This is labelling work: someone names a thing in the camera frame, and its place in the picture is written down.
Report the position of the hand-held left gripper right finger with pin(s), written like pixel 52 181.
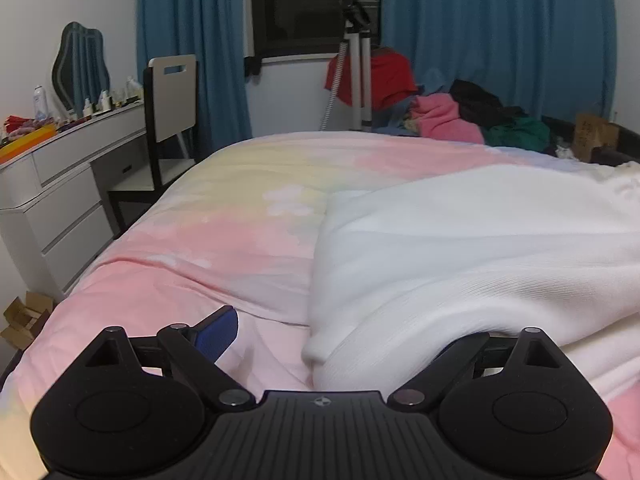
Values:
pixel 460 355

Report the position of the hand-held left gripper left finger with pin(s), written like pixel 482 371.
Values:
pixel 217 335

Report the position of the white pants with striped band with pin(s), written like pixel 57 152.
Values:
pixel 450 260

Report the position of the black clothes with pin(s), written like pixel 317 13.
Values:
pixel 480 102

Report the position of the pastel bed blanket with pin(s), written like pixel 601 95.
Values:
pixel 225 220

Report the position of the open cardboard boxes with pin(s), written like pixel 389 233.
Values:
pixel 25 320

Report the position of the white dresser with drawers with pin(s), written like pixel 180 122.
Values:
pixel 65 200

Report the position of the green cloth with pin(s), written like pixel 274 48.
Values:
pixel 520 132

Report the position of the pink cloth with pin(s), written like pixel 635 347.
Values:
pixel 445 120

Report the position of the black and white chair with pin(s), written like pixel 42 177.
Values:
pixel 172 100

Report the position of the brown cardboard box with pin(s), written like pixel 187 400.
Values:
pixel 595 135

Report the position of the row of cosmetic bottles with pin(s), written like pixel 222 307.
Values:
pixel 102 102

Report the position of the black sofa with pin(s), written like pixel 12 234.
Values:
pixel 627 142

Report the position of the orange box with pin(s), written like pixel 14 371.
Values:
pixel 25 142

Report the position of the blue curtain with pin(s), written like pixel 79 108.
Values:
pixel 195 50
pixel 500 25

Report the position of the red cloth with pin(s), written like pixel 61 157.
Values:
pixel 390 77

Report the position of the white spray bottle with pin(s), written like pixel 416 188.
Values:
pixel 40 105

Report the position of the red fabric item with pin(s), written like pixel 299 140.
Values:
pixel 17 124

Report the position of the wavy vanity mirror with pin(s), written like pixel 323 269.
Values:
pixel 82 70

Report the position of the garment steamer on stand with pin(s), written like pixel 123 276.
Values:
pixel 361 70

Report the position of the dark window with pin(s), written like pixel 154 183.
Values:
pixel 310 5

